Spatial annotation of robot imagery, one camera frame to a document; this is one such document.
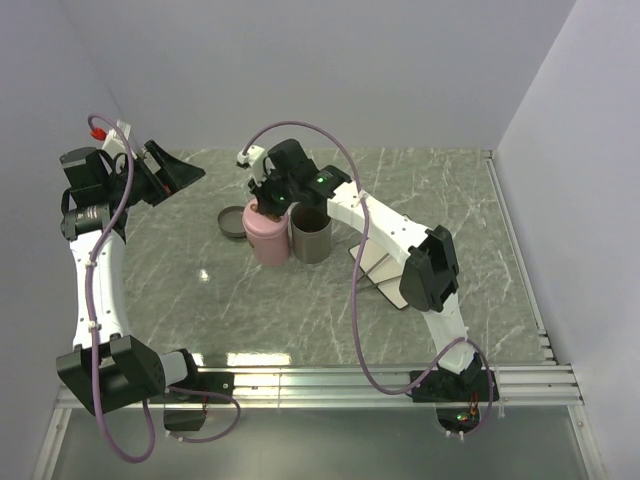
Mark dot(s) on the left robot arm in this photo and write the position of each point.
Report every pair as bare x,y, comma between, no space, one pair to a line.
106,360

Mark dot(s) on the aluminium rail frame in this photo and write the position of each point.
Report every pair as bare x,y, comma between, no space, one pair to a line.
303,409

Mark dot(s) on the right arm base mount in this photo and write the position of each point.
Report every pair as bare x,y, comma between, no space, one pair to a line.
458,398

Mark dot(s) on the pink lid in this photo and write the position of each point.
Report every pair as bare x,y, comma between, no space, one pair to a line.
262,226

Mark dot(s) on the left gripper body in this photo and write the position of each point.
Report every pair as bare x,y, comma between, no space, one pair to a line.
145,184

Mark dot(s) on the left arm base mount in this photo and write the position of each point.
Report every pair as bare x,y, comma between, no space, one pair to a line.
203,391

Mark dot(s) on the metal tongs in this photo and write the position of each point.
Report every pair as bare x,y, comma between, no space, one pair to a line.
384,272

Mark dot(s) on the white square plate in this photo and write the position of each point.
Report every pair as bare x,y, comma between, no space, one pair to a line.
373,252

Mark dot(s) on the grey cylinder container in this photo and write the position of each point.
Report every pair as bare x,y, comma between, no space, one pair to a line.
310,234

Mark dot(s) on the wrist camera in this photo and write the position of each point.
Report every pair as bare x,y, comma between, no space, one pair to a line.
113,144
257,161

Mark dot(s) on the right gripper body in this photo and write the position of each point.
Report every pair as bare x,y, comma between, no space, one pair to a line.
276,193

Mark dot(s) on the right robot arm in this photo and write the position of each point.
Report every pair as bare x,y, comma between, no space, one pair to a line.
284,176

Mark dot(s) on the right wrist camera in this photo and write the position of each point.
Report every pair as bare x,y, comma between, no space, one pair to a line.
257,161

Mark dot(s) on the grey lid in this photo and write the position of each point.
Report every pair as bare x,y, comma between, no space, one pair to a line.
230,223

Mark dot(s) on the pink cylinder container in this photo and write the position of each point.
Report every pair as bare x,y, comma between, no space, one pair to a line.
270,251

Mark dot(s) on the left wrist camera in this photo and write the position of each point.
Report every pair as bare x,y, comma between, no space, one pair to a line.
113,144

